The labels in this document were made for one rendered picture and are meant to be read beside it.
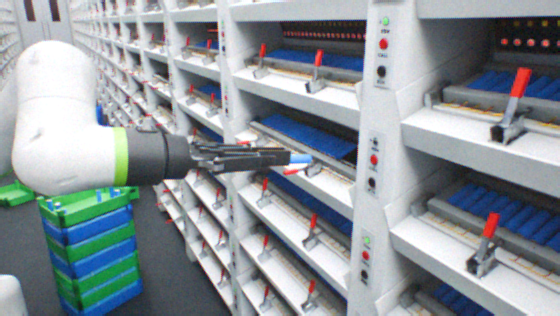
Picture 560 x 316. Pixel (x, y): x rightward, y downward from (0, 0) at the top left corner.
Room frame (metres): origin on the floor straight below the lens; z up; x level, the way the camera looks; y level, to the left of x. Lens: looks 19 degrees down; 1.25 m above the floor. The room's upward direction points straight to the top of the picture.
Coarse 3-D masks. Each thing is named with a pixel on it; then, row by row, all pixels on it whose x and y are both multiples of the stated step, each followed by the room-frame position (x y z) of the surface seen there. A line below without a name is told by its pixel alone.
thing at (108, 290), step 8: (136, 272) 1.56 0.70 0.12; (56, 280) 1.46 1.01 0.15; (120, 280) 1.50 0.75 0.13; (128, 280) 1.53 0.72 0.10; (104, 288) 1.44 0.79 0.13; (112, 288) 1.46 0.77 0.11; (120, 288) 1.49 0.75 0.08; (64, 296) 1.42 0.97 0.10; (72, 296) 1.37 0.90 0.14; (80, 296) 1.35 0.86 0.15; (88, 296) 1.38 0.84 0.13; (96, 296) 1.41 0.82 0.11; (104, 296) 1.43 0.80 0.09; (72, 304) 1.38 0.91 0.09; (80, 304) 1.35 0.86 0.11; (88, 304) 1.37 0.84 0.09
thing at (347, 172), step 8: (256, 128) 1.17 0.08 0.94; (264, 128) 1.14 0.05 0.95; (272, 136) 1.08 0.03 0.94; (280, 136) 1.05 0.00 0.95; (288, 144) 1.00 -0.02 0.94; (296, 144) 0.97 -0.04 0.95; (304, 152) 0.93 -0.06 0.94; (312, 152) 0.91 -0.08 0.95; (328, 160) 0.85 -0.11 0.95; (328, 168) 0.84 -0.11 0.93; (336, 168) 0.81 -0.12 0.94; (344, 168) 0.80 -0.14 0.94; (352, 168) 0.79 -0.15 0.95; (344, 176) 0.79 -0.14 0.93; (352, 176) 0.76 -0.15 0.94
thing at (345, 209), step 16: (256, 112) 1.25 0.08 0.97; (272, 112) 1.28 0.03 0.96; (304, 112) 1.16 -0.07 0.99; (240, 128) 1.22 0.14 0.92; (352, 128) 0.96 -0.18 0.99; (272, 144) 1.07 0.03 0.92; (288, 176) 0.93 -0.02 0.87; (304, 176) 0.85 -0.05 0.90; (320, 176) 0.83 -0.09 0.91; (320, 192) 0.79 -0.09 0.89; (336, 192) 0.76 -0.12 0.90; (352, 192) 0.68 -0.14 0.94; (336, 208) 0.75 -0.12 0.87; (352, 208) 0.69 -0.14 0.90
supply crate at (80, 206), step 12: (84, 192) 1.61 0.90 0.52; (108, 192) 1.68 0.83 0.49; (120, 192) 1.62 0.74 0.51; (60, 204) 1.53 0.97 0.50; (72, 204) 1.56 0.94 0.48; (84, 204) 1.56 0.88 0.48; (96, 204) 1.46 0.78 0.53; (108, 204) 1.50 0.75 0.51; (120, 204) 1.54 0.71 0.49; (48, 216) 1.41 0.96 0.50; (60, 216) 1.35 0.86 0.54; (72, 216) 1.38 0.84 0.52; (84, 216) 1.41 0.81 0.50; (60, 228) 1.35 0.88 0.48
